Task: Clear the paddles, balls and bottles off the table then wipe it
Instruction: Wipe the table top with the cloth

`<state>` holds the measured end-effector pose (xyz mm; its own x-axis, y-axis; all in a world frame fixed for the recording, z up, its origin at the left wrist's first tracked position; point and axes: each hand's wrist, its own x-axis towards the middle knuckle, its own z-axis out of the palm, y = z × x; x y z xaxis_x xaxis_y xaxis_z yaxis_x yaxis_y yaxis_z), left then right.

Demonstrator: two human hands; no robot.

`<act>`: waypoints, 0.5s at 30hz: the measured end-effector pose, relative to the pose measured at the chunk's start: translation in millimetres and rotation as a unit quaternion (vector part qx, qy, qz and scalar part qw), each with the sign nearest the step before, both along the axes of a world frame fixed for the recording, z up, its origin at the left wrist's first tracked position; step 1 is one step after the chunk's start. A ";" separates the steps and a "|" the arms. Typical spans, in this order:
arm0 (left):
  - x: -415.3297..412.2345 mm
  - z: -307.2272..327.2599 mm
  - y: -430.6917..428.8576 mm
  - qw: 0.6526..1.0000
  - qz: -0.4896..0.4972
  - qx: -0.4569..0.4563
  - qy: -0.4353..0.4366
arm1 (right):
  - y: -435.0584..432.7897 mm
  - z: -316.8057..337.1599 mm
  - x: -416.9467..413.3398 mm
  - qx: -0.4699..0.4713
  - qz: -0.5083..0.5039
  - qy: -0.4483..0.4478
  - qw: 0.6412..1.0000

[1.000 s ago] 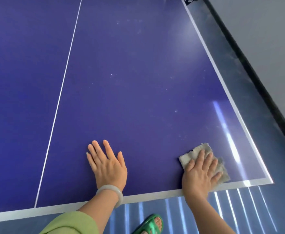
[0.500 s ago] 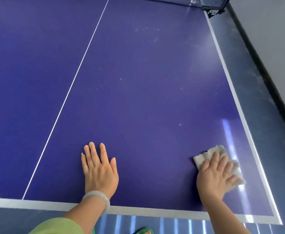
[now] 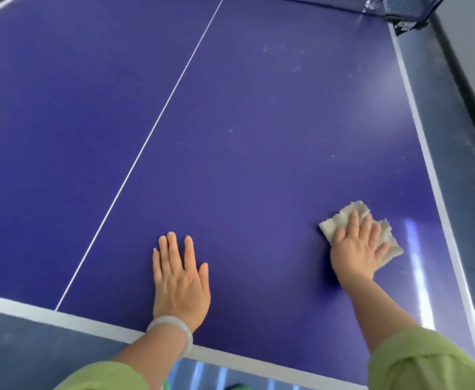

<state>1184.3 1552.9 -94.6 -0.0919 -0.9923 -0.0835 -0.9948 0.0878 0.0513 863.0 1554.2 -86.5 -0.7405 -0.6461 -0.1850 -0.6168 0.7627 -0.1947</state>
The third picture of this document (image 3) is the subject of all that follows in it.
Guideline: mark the person's right hand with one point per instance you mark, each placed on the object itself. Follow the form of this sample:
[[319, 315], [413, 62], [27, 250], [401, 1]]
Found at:
[[355, 255]]

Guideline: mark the person's left hand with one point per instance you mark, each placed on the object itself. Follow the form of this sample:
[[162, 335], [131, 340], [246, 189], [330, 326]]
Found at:
[[180, 288]]

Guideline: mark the grey cleaning cloth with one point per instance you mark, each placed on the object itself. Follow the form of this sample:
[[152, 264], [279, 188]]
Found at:
[[335, 223]]

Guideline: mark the person's left forearm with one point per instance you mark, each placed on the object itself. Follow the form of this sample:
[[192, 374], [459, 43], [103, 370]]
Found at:
[[152, 357]]

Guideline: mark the person's right forearm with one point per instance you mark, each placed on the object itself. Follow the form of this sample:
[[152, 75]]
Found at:
[[379, 312]]

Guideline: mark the blue table tennis table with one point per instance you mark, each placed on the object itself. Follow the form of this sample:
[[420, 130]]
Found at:
[[221, 138]]

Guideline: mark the dark table tennis net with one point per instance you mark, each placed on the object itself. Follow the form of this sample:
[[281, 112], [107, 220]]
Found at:
[[363, 4]]

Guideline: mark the green right sleeve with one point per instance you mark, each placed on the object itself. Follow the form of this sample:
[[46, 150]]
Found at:
[[428, 361]]

